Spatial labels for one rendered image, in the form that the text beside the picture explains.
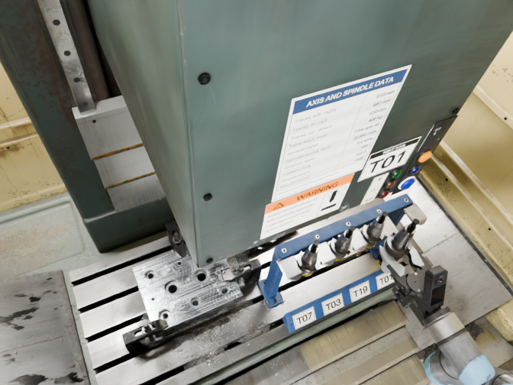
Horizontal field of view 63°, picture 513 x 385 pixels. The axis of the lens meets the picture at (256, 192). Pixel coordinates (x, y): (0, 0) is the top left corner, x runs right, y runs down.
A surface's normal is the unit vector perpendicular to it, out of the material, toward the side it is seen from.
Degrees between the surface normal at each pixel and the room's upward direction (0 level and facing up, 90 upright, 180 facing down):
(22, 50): 90
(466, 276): 24
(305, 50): 90
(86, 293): 0
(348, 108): 90
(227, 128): 90
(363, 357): 8
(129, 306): 0
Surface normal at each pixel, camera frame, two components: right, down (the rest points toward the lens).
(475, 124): -0.90, 0.32
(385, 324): 0.19, -0.59
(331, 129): 0.44, 0.76
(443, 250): -0.29, -0.38
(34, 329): 0.44, -0.64
